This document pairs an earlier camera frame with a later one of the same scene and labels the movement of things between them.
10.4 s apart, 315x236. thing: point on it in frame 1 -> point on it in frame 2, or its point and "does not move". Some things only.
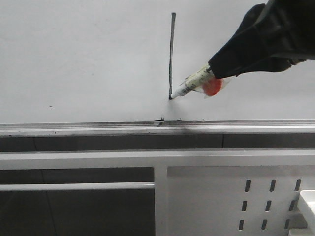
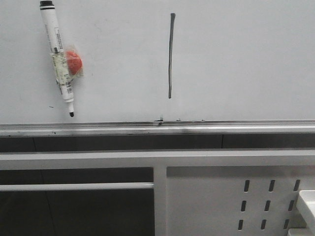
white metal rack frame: x=240 y=192 does not move
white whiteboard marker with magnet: x=204 y=82 -> x=67 y=61
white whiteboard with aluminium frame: x=109 y=67 does not move
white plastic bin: x=307 y=201 does not move
